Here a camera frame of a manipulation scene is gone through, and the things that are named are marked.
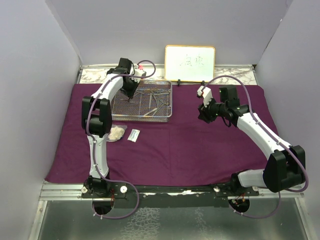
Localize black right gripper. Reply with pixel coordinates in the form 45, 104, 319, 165
198, 95, 228, 123

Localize steel forceps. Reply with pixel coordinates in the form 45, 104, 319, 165
120, 98, 136, 103

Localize metal mesh tray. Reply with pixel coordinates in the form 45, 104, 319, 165
111, 80, 173, 122

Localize white gauze bag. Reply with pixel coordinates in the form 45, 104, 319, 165
107, 124, 127, 142

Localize purple cloth wrap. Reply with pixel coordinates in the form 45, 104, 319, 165
45, 84, 267, 186

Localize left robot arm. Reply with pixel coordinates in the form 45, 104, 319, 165
81, 58, 146, 198

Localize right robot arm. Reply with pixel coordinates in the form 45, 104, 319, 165
197, 85, 307, 196

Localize steel tweezers front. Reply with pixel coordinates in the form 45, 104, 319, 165
143, 107, 158, 117

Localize steel clamp right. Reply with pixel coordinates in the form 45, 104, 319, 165
153, 91, 170, 108

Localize yellow framed whiteboard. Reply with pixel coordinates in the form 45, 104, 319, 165
164, 45, 216, 82

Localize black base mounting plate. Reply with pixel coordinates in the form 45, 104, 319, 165
80, 183, 259, 209

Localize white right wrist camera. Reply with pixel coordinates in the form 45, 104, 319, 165
197, 86, 214, 107

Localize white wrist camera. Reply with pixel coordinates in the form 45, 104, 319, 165
197, 86, 214, 107
132, 68, 147, 83

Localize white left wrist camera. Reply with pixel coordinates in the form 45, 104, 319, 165
132, 68, 147, 83

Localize aluminium frame rail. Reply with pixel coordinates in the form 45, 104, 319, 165
38, 178, 305, 201

